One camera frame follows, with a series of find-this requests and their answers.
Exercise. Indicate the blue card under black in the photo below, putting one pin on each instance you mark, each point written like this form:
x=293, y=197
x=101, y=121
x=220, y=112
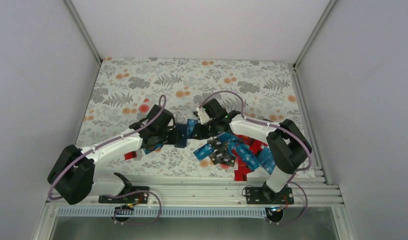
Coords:
x=147, y=151

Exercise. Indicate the red card pile right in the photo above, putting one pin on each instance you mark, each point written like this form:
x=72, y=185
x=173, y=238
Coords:
x=256, y=147

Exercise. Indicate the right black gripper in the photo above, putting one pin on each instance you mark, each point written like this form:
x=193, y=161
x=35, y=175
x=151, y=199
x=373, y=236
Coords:
x=201, y=134

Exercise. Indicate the blue card pile left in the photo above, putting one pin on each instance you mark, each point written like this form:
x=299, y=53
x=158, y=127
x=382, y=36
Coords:
x=203, y=152

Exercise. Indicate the red card pile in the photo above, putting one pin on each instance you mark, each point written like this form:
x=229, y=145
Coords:
x=240, y=175
x=256, y=147

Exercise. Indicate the navy blue card holder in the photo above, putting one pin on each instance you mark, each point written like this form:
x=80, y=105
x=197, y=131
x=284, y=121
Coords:
x=181, y=137

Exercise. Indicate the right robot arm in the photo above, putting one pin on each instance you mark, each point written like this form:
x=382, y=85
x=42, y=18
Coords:
x=288, y=146

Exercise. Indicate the red card left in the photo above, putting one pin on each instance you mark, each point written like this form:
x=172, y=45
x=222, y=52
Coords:
x=130, y=155

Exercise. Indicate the blue card pile right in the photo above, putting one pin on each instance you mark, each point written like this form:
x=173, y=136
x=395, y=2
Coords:
x=266, y=160

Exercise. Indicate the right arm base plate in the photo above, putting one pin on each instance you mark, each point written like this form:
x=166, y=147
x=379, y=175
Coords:
x=264, y=196

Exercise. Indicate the blue card pile centre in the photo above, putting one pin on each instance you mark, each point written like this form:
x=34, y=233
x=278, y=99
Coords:
x=243, y=153

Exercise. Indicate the blue slotted cable duct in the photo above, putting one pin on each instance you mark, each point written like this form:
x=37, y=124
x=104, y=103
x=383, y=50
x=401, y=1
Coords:
x=164, y=212

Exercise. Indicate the aluminium rail frame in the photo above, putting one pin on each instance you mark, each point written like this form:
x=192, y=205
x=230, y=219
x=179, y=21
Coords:
x=176, y=191

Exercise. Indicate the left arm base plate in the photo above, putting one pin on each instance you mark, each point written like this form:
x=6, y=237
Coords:
x=129, y=195

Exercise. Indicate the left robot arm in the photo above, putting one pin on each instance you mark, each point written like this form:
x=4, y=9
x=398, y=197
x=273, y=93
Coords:
x=75, y=173

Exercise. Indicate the floral patterned table mat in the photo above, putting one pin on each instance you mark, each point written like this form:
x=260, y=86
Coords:
x=123, y=83

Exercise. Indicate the lone blue credit card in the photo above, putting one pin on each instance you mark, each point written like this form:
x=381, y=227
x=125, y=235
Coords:
x=191, y=123

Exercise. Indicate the red card pile bottom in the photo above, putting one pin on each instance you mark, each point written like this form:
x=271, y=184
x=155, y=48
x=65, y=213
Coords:
x=240, y=175

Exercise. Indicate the black visa card pile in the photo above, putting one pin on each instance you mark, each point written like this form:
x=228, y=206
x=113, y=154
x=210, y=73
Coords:
x=222, y=157

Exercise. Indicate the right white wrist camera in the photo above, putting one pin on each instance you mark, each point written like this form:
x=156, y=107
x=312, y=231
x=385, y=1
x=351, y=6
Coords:
x=202, y=115

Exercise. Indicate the blue card pile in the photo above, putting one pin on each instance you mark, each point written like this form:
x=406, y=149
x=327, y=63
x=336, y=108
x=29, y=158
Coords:
x=203, y=152
x=266, y=160
x=243, y=153

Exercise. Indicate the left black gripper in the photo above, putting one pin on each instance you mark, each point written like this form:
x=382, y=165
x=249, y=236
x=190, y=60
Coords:
x=173, y=139

